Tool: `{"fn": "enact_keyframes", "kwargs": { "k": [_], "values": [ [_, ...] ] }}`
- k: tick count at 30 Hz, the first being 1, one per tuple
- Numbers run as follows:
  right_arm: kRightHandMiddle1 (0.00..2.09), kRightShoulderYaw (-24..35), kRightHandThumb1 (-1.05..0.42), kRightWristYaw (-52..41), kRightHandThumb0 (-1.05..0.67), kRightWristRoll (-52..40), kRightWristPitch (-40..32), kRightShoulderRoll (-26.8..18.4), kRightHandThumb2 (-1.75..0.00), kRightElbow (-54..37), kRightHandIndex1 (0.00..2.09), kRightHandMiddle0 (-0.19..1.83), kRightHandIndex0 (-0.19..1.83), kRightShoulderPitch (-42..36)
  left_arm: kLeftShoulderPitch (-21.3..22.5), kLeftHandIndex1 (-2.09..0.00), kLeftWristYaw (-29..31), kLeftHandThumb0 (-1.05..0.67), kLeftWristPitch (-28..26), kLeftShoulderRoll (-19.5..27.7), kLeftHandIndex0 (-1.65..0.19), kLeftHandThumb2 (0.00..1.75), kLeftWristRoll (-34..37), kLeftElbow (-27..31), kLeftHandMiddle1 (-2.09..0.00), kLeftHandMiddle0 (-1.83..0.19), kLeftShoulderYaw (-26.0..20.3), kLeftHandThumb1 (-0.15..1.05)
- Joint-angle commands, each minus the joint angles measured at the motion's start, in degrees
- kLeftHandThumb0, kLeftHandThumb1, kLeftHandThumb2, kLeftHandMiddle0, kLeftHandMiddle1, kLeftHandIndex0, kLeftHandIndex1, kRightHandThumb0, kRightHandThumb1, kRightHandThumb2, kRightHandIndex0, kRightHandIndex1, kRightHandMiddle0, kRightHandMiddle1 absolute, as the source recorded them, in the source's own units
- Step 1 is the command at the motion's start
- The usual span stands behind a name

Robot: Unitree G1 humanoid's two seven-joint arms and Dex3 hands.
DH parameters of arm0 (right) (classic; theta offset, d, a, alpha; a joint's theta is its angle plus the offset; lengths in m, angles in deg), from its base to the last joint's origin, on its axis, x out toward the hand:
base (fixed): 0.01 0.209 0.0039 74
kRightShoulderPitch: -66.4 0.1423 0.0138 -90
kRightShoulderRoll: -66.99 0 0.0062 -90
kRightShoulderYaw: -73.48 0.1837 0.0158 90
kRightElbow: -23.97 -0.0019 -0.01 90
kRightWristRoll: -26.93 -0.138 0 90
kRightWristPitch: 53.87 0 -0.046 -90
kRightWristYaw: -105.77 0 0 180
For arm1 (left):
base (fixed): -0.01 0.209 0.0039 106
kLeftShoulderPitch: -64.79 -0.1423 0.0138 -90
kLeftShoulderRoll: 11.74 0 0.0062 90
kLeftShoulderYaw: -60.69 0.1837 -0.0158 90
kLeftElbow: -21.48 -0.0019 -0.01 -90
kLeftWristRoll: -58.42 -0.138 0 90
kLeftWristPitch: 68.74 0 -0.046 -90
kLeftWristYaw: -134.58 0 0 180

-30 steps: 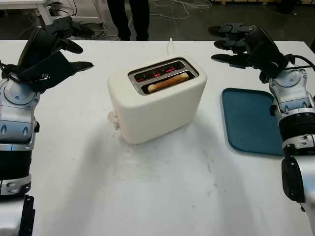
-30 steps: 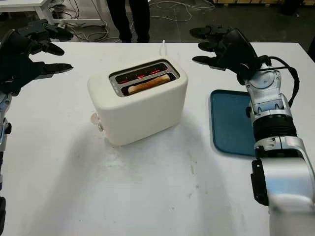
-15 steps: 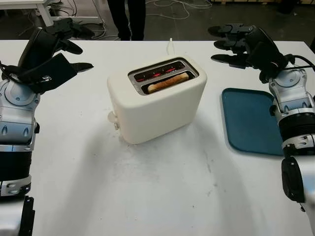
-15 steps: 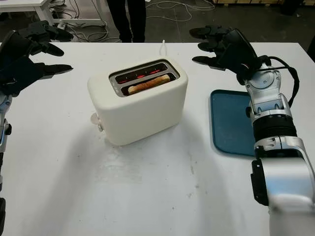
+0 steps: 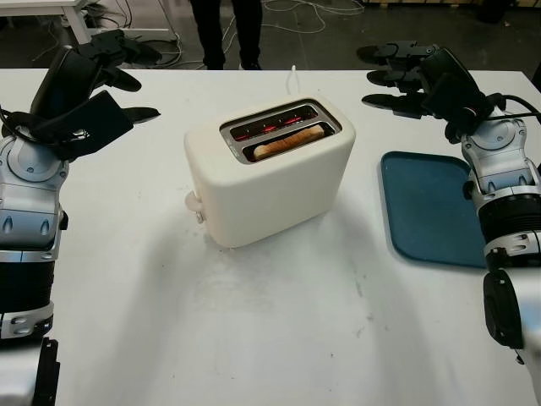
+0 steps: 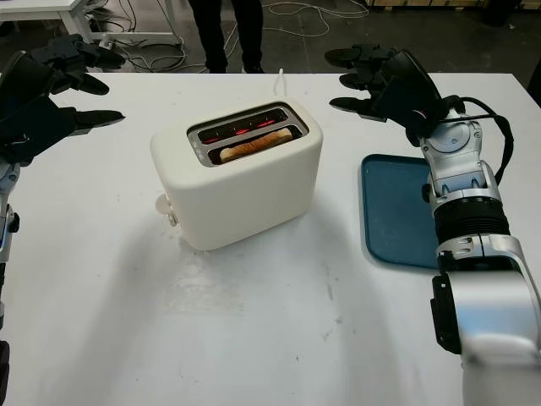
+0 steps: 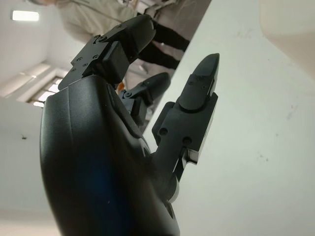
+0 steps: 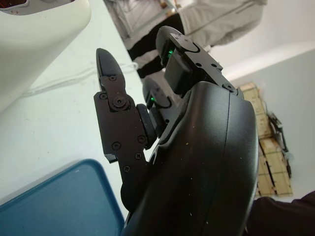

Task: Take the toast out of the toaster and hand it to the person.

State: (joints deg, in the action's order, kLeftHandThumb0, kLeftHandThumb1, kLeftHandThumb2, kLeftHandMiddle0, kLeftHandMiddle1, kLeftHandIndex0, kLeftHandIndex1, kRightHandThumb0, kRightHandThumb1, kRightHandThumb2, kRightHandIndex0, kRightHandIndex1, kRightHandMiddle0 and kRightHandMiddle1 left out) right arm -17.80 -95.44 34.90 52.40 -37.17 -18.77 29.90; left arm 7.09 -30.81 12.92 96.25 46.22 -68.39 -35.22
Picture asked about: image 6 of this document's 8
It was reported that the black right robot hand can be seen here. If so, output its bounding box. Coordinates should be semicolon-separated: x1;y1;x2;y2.
324;43;447;124

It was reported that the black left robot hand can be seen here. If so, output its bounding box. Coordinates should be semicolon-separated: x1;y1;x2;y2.
0;34;127;128

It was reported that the browned toast slice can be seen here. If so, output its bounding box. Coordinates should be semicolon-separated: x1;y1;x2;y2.
219;129;293;163

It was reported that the person in black trousers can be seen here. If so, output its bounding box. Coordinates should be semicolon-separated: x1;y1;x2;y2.
192;0;266;74

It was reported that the cream two-slot toaster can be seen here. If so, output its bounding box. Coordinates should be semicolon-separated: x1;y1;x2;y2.
150;101;325;253

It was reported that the wooden pallet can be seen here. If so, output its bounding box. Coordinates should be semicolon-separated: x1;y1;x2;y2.
367;0;541;9

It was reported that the white metal desk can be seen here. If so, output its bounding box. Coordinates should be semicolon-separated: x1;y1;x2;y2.
0;0;183;47

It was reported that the teal plastic tray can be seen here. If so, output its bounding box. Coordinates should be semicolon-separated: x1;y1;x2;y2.
360;154;441;271

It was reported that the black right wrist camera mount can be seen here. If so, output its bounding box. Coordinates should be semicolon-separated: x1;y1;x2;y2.
374;78;443;147

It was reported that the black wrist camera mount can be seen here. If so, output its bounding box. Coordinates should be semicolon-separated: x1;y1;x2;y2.
0;96;81;167
374;78;443;147

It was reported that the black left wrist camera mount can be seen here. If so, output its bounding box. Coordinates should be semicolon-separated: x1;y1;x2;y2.
0;96;81;167

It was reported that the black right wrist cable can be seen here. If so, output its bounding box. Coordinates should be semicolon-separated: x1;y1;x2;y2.
439;96;515;187

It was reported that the white floor cable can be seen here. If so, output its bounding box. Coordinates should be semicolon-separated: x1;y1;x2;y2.
223;0;336;64

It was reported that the white toaster power cord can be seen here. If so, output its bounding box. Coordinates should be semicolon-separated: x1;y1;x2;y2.
272;67;289;96

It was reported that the grey floor cable bundle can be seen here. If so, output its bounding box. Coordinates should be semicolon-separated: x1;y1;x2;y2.
112;41;189;71

